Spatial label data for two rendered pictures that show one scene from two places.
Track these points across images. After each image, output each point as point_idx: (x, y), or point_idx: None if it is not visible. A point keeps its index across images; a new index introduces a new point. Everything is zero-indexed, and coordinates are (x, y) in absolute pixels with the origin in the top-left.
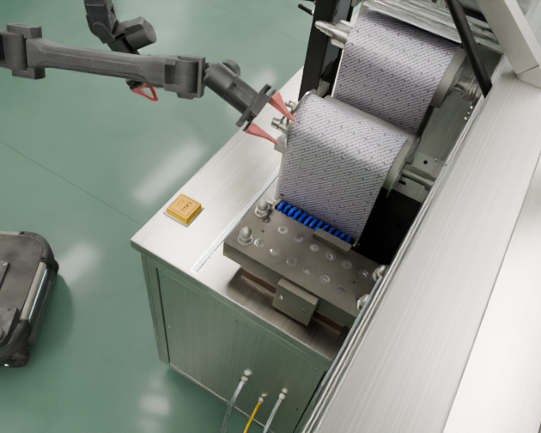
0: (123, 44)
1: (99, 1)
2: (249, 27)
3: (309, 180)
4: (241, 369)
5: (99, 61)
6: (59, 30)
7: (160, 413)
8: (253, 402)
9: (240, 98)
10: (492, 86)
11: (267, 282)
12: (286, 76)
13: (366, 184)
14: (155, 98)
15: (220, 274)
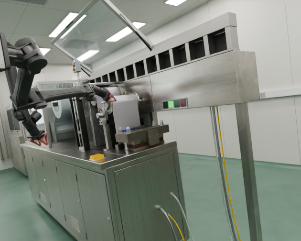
0: (32, 120)
1: None
2: None
3: (122, 116)
4: (156, 202)
5: (66, 90)
6: None
7: None
8: (166, 226)
9: (103, 90)
10: (152, 45)
11: (142, 141)
12: None
13: (134, 105)
14: (47, 143)
15: (131, 152)
